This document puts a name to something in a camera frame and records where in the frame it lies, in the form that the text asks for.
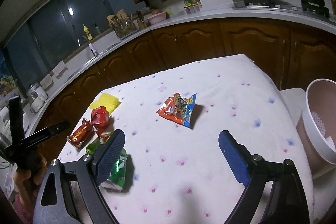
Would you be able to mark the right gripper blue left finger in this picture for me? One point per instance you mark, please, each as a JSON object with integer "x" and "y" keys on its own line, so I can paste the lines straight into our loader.
{"x": 106, "y": 155}

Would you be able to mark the red crumpled wrapper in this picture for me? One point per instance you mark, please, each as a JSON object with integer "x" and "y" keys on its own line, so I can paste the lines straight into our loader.
{"x": 100, "y": 119}

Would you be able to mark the white rice cooker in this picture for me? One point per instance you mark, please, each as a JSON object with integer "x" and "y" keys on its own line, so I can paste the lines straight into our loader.
{"x": 37, "y": 97}

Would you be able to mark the crushed red drink can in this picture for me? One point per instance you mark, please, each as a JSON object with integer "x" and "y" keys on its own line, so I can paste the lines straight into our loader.
{"x": 81, "y": 134}

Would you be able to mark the yellow dish soap bottle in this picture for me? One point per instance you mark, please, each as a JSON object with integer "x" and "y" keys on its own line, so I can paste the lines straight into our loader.
{"x": 87, "y": 32}

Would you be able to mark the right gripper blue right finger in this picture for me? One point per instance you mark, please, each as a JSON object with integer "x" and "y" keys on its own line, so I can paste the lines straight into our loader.
{"x": 234, "y": 155}

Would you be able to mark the green oil bottle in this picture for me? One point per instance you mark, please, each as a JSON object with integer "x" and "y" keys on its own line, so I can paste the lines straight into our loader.
{"x": 187, "y": 3}

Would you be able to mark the person's left hand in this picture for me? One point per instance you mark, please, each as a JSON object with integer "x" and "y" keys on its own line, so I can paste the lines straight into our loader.
{"x": 28, "y": 184}

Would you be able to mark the pink white trash bin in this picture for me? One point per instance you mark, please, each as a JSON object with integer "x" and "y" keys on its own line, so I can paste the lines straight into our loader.
{"x": 316, "y": 126}

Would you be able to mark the white floral tablecloth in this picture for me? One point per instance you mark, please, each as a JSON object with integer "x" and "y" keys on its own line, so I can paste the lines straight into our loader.
{"x": 179, "y": 174}

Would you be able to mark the dish drying rack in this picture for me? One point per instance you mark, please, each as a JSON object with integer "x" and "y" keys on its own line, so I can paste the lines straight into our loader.
{"x": 123, "y": 27}

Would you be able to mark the pink plastic basin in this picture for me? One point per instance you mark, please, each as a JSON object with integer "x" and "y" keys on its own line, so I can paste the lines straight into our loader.
{"x": 156, "y": 18}

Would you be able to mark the wooden kitchen cabinets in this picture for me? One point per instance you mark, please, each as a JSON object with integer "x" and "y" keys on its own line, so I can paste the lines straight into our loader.
{"x": 291, "y": 54}

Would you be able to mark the gas stove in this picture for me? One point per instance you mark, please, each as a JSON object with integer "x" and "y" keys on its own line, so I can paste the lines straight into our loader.
{"x": 311, "y": 9}

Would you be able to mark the sink faucet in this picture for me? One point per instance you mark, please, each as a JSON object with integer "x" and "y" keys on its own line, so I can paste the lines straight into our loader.
{"x": 83, "y": 41}

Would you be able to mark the red blue snack packet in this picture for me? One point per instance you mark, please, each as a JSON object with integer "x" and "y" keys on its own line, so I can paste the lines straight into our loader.
{"x": 178, "y": 109}

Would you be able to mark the yellow foam fruit net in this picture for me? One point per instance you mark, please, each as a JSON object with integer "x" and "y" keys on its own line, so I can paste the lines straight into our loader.
{"x": 108, "y": 101}

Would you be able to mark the small gold snack wrapper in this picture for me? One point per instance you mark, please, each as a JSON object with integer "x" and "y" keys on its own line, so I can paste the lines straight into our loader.
{"x": 104, "y": 137}

